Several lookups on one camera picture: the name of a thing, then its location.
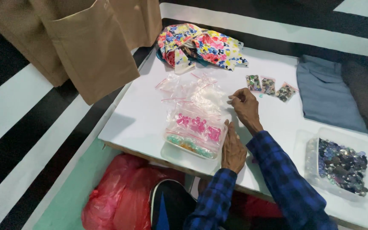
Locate person's left hand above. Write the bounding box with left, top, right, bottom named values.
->
left=221, top=119, right=247, bottom=175

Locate person's right hand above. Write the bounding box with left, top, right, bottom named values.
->
left=227, top=88, right=264, bottom=135

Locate clear plastic tray of bags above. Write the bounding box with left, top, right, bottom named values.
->
left=164, top=108, right=229, bottom=160

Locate bag of pink buttons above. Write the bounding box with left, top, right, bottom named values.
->
left=174, top=112, right=191, bottom=128
left=206, top=126, right=222, bottom=142
left=190, top=116, right=207, bottom=134

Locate bag of green buttons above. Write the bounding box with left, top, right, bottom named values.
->
left=194, top=146, right=215, bottom=159
left=167, top=134, right=184, bottom=145

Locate bag of orange buttons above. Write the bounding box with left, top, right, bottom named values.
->
left=180, top=142, right=197, bottom=152

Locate small bag of mixed buttons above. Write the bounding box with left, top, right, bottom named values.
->
left=246, top=74, right=262, bottom=92
left=261, top=77, right=276, bottom=96
left=275, top=82, right=298, bottom=103

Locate pile of empty zip bags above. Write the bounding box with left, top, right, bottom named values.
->
left=155, top=72, right=229, bottom=115

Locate clear plastic button container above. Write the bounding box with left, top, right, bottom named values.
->
left=294, top=127, right=368, bottom=206

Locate floral patterned cloth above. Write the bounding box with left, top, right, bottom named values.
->
left=156, top=23, right=249, bottom=75

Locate black and blue cap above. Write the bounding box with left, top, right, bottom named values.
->
left=149, top=179, right=198, bottom=230

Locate folded blue-grey garment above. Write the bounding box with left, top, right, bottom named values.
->
left=296, top=54, right=368, bottom=140

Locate heap of mixed dark buttons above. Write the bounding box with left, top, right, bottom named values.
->
left=318, top=138, right=368, bottom=197

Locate red plastic bag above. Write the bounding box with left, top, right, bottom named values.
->
left=81, top=153, right=186, bottom=230

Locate dark grey folded garment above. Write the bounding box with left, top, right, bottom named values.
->
left=341, top=59, right=368, bottom=135

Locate tan hanging garment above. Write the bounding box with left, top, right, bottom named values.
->
left=0, top=0, right=163, bottom=106

